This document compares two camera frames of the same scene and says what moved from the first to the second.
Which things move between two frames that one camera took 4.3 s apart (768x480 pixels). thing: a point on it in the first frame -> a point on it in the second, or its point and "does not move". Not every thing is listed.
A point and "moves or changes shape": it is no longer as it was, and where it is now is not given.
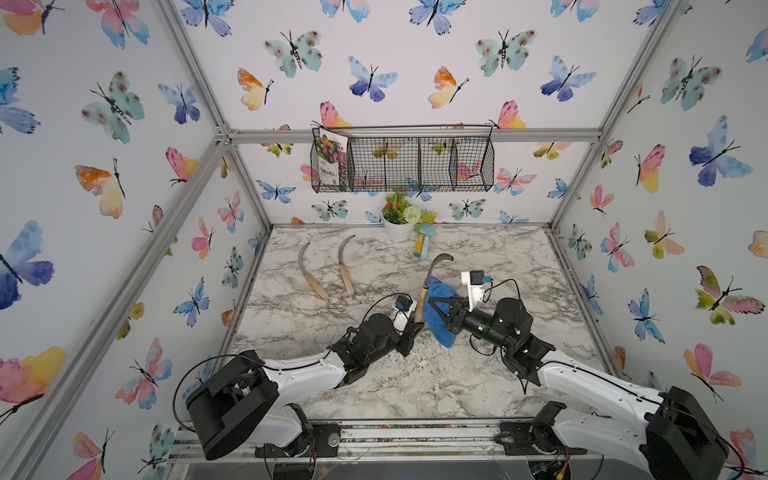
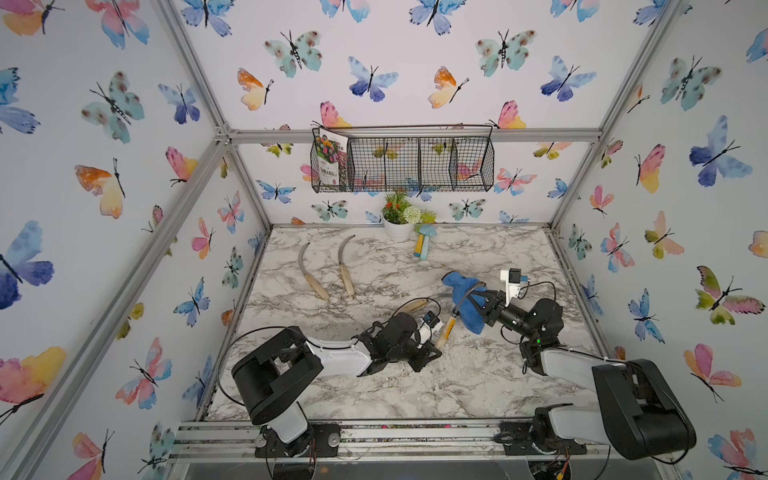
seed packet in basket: x=330 y=148 does not move
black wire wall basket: x=412 y=159 does not move
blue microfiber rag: x=438 y=289 moves or changes shape
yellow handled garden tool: x=419 y=245 does not move
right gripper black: x=457 y=321 -> x=497 y=312
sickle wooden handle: x=423 y=297 -> x=447 y=331
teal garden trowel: x=428 y=230 does not move
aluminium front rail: x=411 y=440 does not move
